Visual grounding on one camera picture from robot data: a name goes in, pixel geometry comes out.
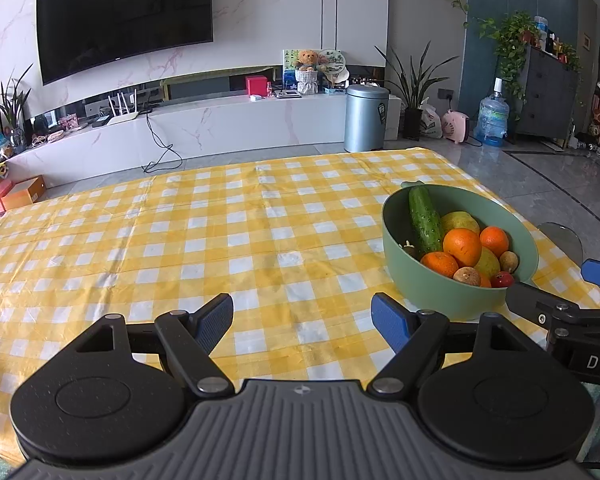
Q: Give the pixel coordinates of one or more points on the blue water bottle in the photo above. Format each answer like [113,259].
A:
[491,120]

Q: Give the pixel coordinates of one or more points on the transparent grey chair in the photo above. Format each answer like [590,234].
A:
[560,242]

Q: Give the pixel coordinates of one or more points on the white marble television console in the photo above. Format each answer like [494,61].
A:
[240,125]

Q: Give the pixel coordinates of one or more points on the yellow checked tablecloth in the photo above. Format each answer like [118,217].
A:
[180,240]

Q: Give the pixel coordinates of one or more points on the slim green plant in vase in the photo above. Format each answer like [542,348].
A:
[12,105]

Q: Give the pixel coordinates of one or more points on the black flat television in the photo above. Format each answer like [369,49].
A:
[125,20]

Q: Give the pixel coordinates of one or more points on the dark grey cabinet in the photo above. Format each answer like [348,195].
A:
[550,100]

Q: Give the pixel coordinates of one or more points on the landscape picture panel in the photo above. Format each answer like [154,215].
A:
[287,67]

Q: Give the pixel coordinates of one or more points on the white knitted pot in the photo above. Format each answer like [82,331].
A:
[308,82]

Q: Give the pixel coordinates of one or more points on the white plastic bag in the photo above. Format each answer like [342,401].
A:
[431,121]

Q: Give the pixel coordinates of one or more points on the group of small bottles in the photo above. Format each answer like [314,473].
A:
[555,42]

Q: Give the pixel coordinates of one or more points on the round decorative fan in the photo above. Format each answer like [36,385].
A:
[334,62]

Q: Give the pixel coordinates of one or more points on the large orange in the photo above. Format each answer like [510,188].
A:
[462,247]

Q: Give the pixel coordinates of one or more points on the long-leaf plant in black pot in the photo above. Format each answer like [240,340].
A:
[412,122]

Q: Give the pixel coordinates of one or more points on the red box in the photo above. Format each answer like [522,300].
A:
[256,86]

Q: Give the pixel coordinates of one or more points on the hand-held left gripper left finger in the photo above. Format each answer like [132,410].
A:
[212,320]

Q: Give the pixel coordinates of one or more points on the small orange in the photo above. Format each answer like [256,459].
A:
[485,282]
[440,264]
[494,240]

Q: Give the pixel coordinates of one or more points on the white router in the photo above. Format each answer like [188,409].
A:
[122,117]

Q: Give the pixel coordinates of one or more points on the green cucumber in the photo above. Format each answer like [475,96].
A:
[424,220]

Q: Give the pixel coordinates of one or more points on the pink fan heater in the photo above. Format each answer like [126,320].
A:
[456,127]

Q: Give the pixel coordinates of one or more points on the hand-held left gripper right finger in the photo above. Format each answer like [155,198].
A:
[390,322]

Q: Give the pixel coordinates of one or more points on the silver digital scale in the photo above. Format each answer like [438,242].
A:
[286,93]

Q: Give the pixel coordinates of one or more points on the green pothos plant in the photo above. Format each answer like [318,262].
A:
[510,45]

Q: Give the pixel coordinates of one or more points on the brown teddy bear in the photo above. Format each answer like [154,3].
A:
[308,60]

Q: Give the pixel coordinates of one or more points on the orange cardboard box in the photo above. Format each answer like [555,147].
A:
[25,192]

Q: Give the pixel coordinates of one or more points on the wall socket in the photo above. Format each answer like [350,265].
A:
[445,94]

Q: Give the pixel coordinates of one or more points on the small brown kiwi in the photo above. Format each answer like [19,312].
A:
[467,276]
[508,261]
[411,250]

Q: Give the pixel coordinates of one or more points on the red tomato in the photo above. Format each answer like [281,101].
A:
[502,280]

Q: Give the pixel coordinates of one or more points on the green colander bowl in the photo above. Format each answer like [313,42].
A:
[430,290]

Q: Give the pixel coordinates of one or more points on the flat blue box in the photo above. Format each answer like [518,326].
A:
[335,90]

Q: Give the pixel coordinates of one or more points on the grey-blue trash can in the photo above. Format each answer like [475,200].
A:
[366,120]

